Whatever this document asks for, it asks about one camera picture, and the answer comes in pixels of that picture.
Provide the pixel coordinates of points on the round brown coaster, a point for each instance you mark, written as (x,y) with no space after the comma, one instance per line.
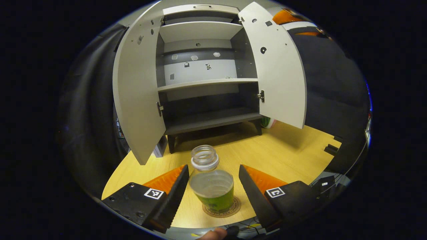
(234,209)

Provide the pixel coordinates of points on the green label plastic bottle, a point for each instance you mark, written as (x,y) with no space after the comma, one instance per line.
(213,200)

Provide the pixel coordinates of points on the white cabinet door camera sticker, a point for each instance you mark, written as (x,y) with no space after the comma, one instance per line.
(136,93)

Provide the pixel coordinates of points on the small white box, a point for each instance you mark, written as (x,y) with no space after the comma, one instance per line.
(160,148)

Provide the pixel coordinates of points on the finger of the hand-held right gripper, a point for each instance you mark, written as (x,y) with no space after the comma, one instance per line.
(308,33)
(283,16)

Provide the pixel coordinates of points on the white cabinet drawer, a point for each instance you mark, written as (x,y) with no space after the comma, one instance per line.
(180,10)

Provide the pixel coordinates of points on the black box with white label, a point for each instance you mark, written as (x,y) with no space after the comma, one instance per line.
(324,185)

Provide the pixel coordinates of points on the green and white object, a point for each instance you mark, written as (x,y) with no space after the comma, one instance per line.
(268,122)

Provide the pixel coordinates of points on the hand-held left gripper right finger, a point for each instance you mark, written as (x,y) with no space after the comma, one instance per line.
(255,196)

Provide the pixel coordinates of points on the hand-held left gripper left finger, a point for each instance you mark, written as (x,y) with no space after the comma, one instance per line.
(173,196)

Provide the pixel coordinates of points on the white cabinet door cat sticker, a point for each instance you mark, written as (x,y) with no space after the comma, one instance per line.
(280,83)

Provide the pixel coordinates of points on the small black block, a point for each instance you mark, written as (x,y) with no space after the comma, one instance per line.
(338,138)
(331,150)

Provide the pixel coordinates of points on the black backdrop cloth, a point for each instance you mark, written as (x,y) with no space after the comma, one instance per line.
(333,86)

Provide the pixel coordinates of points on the grey and white cabinet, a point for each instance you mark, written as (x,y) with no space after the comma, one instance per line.
(206,120)

